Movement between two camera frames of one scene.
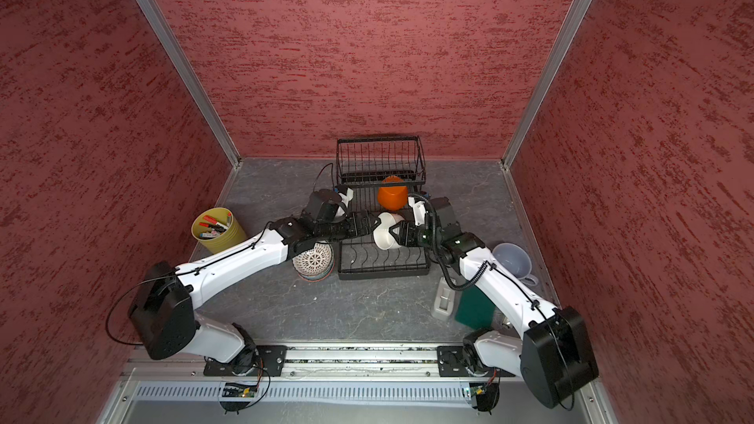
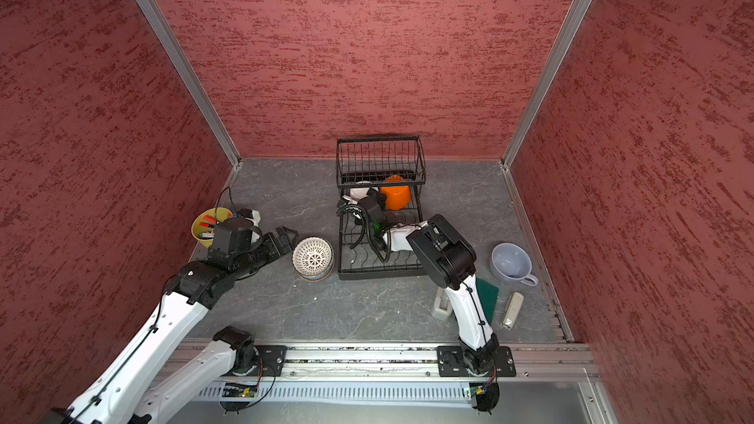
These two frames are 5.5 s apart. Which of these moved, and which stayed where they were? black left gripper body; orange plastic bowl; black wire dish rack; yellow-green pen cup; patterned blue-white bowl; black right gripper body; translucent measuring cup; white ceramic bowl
Moved: black left gripper body; black right gripper body; white ceramic bowl
Stayed: yellow-green pen cup; orange plastic bowl; black wire dish rack; patterned blue-white bowl; translucent measuring cup
